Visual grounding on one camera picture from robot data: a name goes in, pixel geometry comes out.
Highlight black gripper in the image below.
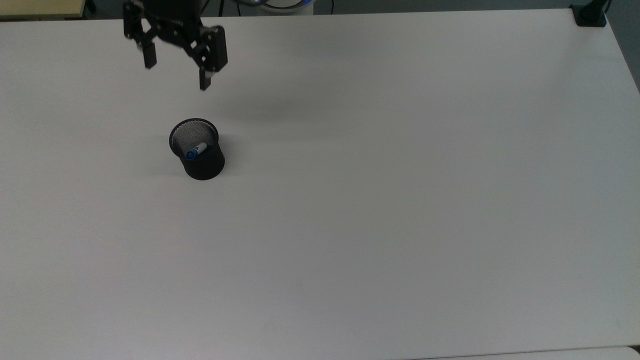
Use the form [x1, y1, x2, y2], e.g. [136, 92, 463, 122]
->
[123, 0, 229, 92]

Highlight black stand legs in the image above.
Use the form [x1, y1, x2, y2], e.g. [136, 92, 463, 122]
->
[202, 0, 242, 18]

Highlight black mesh pen cup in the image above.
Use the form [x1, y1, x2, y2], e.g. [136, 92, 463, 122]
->
[169, 118, 226, 181]

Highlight beige side table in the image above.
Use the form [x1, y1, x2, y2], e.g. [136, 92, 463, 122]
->
[0, 0, 87, 21]

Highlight black camera pole with clamp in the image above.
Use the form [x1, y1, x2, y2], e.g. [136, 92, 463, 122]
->
[570, 0, 612, 27]

